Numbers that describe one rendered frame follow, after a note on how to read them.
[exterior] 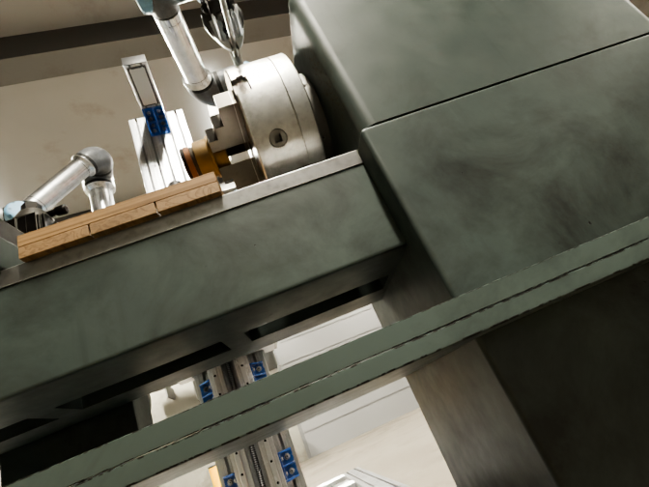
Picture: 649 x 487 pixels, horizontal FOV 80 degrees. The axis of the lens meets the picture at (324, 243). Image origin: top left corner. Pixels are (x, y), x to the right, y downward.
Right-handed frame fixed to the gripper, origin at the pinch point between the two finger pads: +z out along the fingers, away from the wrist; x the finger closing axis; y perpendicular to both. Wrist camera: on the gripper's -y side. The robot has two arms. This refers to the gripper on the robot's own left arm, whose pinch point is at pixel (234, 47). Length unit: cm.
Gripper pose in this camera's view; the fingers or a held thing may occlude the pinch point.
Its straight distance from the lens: 100.7
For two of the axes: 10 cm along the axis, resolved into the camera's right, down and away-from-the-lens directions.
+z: 3.7, 9.1, -2.0
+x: 9.3, -3.5, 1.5
